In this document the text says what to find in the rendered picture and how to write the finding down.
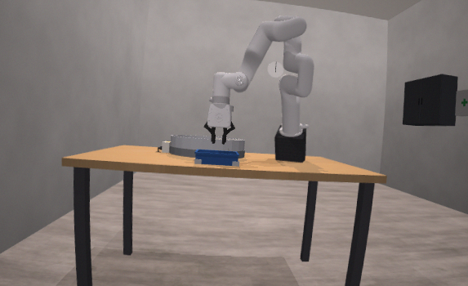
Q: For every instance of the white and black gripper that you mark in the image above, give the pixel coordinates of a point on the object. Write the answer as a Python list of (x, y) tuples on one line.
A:
[(219, 115)]

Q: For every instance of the blue crate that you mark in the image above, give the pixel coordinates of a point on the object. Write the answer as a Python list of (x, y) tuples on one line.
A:
[(217, 157)]

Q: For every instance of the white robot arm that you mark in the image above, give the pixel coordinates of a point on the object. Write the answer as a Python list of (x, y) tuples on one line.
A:
[(288, 30)]

